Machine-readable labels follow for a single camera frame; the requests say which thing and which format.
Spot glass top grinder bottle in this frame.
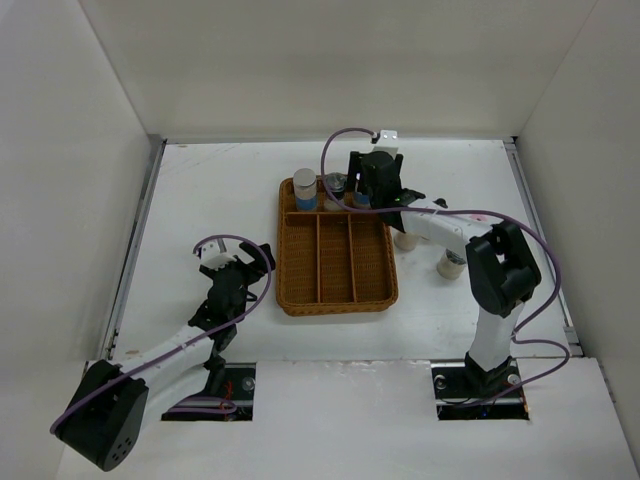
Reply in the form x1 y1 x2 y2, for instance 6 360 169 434
324 172 347 211

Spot blue label jar silver lid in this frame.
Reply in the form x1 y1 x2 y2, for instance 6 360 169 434
292 168 317 212

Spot yellow lid condiment bottle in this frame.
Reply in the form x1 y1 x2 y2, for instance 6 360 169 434
394 231 421 251

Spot black knob grinder bottle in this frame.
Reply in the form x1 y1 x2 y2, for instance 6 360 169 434
433 198 448 209

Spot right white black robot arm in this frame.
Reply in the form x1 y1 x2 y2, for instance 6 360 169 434
347 150 541 397

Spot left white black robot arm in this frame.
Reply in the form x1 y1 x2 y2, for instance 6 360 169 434
50 235 276 472

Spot woven brown divided basket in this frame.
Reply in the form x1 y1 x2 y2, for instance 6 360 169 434
276 178 398 316

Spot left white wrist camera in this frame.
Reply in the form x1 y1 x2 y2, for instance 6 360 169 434
193 238 236 271

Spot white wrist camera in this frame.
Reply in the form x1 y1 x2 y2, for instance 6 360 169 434
193 238 236 271
372 130 399 158

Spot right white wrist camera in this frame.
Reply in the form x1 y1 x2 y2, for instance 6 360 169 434
372 130 399 158

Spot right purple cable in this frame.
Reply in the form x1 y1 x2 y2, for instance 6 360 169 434
320 128 574 409

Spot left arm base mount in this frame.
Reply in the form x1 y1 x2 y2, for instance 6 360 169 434
161 363 257 422

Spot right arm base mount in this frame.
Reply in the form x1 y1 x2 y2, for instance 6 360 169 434
431 360 529 421

